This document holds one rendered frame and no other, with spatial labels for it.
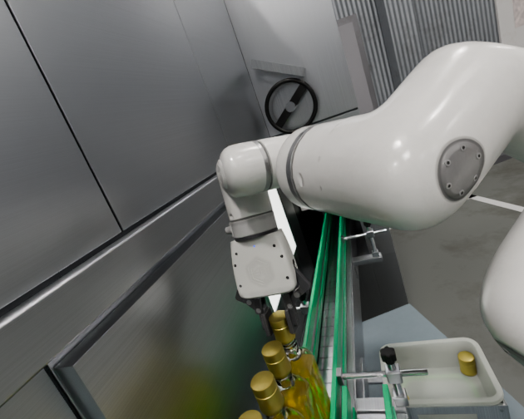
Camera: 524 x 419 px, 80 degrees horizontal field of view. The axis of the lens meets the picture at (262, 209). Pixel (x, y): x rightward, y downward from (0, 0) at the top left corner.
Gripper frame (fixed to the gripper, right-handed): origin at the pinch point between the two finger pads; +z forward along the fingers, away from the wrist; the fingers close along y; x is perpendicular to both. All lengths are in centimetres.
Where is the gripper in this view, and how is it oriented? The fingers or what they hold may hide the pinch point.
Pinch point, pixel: (279, 320)
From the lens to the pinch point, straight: 55.9
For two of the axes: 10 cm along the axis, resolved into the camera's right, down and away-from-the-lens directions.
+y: 9.1, -2.4, -3.4
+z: 2.6, 9.6, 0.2
